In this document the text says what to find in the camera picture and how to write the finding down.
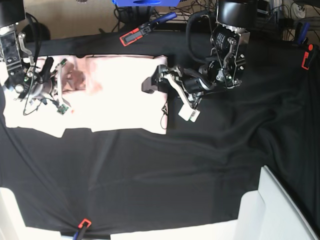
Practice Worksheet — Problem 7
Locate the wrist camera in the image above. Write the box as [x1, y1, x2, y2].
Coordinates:
[57, 104, 69, 115]
[178, 104, 201, 123]

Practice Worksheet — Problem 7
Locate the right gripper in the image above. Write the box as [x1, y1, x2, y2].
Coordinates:
[28, 56, 71, 107]

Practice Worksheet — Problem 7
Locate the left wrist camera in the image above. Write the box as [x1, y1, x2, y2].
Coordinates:
[178, 104, 201, 123]

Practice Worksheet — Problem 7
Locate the bottom orange blue clamp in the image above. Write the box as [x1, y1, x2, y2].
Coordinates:
[72, 218, 92, 240]

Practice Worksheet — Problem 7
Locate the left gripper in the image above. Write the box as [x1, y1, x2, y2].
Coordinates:
[141, 64, 216, 109]

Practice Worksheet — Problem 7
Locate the pink T-shirt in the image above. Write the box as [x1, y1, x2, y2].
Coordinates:
[0, 55, 167, 138]

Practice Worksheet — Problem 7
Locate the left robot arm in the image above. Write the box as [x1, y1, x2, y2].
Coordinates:
[141, 0, 258, 110]

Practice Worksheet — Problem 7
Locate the orange blue clamp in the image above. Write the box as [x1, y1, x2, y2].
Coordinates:
[72, 218, 92, 240]
[119, 12, 177, 47]
[294, 22, 314, 70]

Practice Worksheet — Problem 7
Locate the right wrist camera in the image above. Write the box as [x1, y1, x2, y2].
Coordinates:
[57, 104, 69, 115]

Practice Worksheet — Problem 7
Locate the right orange blue clamp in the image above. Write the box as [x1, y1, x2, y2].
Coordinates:
[294, 22, 314, 70]

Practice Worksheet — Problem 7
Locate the blue box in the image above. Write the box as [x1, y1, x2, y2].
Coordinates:
[112, 0, 181, 7]

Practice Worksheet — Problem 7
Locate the black table cloth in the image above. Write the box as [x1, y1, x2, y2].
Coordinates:
[0, 37, 320, 239]

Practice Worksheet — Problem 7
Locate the top orange blue clamp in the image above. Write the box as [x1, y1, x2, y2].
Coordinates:
[119, 12, 177, 47]

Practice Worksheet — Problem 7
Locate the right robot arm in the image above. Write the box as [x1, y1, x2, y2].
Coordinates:
[0, 0, 70, 111]

